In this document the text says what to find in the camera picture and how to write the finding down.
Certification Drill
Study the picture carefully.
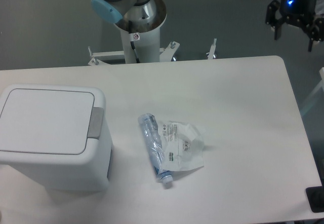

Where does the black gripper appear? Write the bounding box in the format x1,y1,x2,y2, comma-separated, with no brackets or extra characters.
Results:
265,0,323,52

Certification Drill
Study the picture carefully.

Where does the white plastic trash can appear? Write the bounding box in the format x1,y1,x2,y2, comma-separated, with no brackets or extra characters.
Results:
1,84,113,191

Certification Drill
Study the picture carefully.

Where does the white trash can lid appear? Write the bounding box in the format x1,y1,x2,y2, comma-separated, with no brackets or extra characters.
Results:
1,88,94,155

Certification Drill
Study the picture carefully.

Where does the white object at right edge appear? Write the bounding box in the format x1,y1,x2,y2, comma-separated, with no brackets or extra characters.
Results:
319,67,324,85

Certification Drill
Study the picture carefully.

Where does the crumpled white plastic bag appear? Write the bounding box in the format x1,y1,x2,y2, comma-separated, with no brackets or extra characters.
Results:
157,121,205,172

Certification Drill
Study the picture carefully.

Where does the black device at table edge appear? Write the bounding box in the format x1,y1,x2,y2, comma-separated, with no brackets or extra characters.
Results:
306,186,323,213

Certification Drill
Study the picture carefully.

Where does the crushed clear plastic bottle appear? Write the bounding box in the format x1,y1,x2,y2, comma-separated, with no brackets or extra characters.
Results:
138,113,173,189

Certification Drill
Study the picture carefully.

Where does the grey lid push button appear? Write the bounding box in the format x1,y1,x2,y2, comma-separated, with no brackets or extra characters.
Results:
87,107,104,139

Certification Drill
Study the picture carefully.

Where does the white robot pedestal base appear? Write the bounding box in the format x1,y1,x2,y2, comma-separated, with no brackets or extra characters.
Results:
91,0,180,64

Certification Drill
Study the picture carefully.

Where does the black cable on pedestal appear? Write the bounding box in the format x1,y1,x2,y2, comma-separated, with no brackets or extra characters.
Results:
128,20,141,64

